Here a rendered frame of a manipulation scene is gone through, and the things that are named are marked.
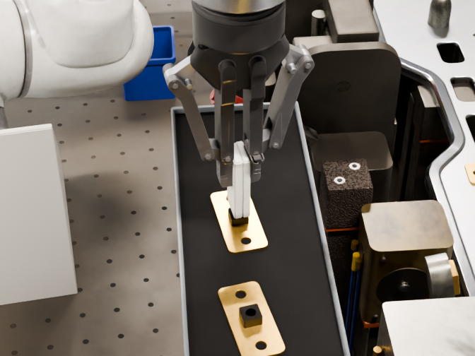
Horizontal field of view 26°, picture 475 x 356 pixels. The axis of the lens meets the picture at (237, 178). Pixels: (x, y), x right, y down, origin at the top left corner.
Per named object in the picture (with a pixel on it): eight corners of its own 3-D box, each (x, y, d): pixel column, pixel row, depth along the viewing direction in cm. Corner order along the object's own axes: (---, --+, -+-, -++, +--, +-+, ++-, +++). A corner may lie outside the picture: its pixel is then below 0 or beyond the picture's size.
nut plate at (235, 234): (268, 248, 96) (269, 239, 95) (229, 255, 95) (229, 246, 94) (247, 189, 102) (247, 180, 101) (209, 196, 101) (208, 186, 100)
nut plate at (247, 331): (286, 353, 87) (287, 344, 86) (243, 363, 86) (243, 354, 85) (256, 282, 93) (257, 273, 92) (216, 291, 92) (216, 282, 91)
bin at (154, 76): (177, 99, 188) (175, 59, 182) (122, 102, 188) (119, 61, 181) (175, 64, 196) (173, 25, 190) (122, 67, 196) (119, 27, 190)
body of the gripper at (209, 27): (277, -40, 85) (274, 52, 91) (177, -28, 83) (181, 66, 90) (303, 8, 80) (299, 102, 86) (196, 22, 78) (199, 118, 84)
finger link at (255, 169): (244, 131, 92) (276, 126, 93) (244, 172, 96) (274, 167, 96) (248, 141, 91) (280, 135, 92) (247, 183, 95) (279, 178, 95)
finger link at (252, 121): (237, 37, 87) (254, 34, 87) (241, 138, 94) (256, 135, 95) (249, 63, 84) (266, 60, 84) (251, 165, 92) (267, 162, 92)
